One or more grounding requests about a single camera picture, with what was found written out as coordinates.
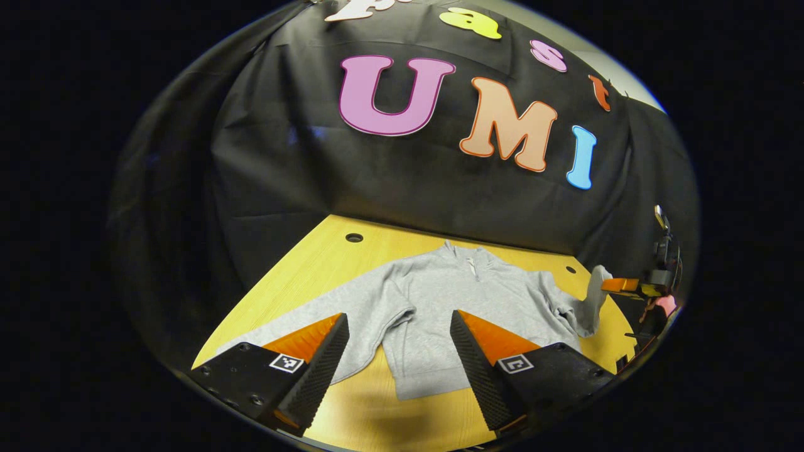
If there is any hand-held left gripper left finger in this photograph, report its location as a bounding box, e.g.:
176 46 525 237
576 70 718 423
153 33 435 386
188 313 350 439

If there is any grey zip-neck sweatshirt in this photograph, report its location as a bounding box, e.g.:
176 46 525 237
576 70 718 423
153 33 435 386
217 240 613 401

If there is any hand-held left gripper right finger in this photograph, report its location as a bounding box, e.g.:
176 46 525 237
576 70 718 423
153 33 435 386
449 309 617 440

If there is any black backdrop cloth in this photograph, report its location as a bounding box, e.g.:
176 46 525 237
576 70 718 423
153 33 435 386
107 0 700 372

